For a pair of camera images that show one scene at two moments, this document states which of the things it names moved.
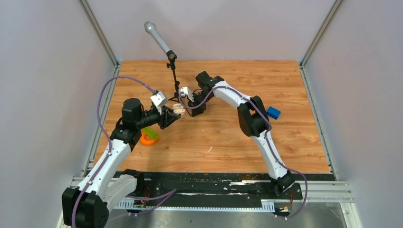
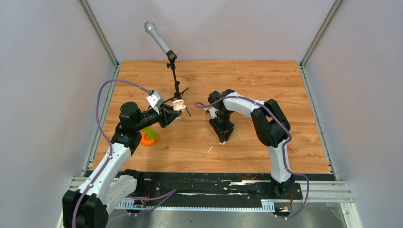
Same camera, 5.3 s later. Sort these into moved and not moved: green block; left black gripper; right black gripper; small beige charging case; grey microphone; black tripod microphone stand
Moved: small beige charging case; right black gripper
Not moved: black tripod microphone stand; green block; left black gripper; grey microphone
